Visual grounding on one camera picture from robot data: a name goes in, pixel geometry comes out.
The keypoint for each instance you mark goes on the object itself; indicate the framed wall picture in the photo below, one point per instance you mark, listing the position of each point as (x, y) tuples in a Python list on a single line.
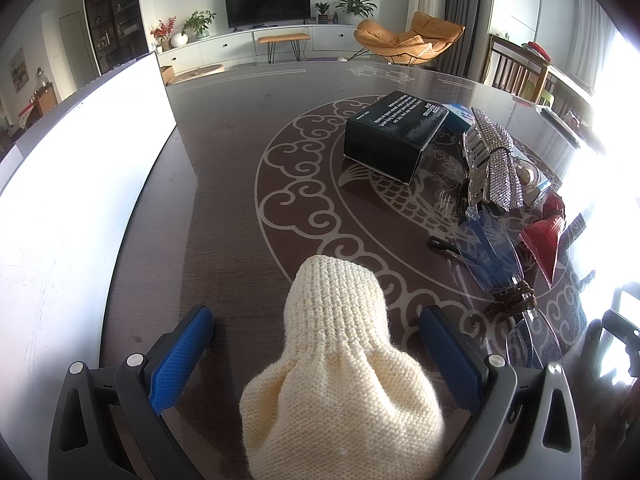
[(17, 69)]

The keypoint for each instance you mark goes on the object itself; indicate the white television cabinet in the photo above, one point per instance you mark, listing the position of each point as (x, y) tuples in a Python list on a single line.
[(235, 45)]

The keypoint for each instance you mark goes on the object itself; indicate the white door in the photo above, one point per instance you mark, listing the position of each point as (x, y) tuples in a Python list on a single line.
[(77, 47)]

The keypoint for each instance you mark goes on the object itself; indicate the white storage box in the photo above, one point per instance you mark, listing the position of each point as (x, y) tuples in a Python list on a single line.
[(75, 185)]

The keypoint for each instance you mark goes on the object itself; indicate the red hair claw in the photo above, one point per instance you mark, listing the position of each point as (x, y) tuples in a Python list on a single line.
[(542, 240)]

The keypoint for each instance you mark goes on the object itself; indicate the wooden dining chair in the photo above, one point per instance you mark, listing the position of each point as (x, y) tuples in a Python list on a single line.
[(515, 70)]

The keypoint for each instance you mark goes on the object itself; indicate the large green potted plant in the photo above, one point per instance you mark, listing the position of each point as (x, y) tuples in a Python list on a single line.
[(356, 7)]

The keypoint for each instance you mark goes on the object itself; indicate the rhinestone bow hair clip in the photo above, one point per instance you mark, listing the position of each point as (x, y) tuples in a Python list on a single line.
[(502, 170)]

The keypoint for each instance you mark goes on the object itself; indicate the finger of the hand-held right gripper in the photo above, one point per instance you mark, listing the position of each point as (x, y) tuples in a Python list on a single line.
[(627, 297), (620, 327)]

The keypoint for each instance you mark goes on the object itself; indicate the thin black hair pin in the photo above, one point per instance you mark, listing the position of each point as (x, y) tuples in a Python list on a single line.
[(442, 245)]

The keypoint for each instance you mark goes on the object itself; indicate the wooden side cabinet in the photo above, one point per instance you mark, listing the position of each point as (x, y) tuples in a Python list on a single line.
[(44, 99)]

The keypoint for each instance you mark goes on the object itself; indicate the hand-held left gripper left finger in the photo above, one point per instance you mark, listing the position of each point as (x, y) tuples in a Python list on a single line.
[(180, 360)]

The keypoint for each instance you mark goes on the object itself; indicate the black television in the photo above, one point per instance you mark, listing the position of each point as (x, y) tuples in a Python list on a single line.
[(267, 4)]

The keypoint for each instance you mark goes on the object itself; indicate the grey curtain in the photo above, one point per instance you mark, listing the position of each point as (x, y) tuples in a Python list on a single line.
[(467, 15)]

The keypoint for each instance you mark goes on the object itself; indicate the dark patterned desktop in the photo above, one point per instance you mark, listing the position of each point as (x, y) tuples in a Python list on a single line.
[(240, 160)]

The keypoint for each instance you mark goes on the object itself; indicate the blue transparent hair claw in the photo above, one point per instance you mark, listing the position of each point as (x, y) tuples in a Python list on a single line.
[(487, 250)]

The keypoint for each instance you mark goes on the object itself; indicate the cream knitted hat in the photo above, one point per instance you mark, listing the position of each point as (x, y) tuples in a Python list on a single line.
[(340, 385)]

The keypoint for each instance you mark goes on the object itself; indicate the clear hair claw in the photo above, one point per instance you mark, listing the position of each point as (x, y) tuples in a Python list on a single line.
[(532, 337)]

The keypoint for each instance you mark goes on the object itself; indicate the dark display shelf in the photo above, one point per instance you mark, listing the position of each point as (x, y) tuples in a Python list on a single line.
[(117, 15)]

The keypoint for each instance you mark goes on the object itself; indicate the clear plastic case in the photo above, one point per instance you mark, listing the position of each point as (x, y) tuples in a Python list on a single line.
[(535, 180)]

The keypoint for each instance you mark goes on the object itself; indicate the orange lounge chair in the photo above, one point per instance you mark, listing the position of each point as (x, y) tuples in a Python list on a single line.
[(400, 37)]

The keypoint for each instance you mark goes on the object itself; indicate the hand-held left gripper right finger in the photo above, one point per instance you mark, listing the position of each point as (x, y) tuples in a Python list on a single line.
[(452, 360)]

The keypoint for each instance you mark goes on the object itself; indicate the blue small box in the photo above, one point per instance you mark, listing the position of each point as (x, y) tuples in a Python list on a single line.
[(457, 116)]

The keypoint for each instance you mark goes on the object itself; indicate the small green potted plant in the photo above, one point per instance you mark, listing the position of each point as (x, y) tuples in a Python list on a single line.
[(322, 12)]

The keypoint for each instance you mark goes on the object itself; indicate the wooden bench with metal legs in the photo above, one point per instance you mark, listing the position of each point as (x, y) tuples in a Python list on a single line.
[(283, 38)]

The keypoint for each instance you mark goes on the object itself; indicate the black cardboard box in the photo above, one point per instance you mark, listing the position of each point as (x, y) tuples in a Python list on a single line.
[(395, 130)]

